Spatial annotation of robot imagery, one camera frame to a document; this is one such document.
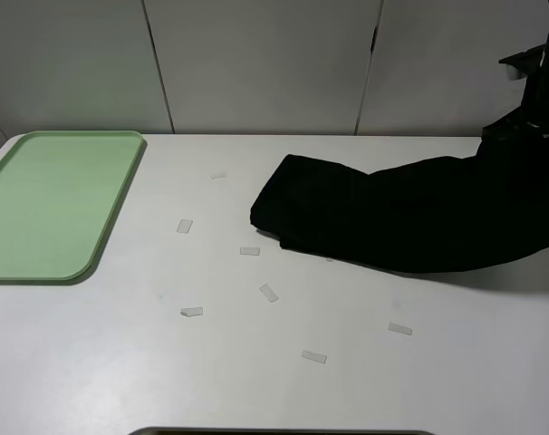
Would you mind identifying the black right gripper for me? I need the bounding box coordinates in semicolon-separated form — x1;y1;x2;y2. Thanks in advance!
481;0;549;144

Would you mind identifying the light green plastic tray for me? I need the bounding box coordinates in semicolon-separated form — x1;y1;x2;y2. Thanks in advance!
0;131;146;284

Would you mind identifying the black short sleeve t-shirt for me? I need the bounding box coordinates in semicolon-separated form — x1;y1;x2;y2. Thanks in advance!
250;140;549;274

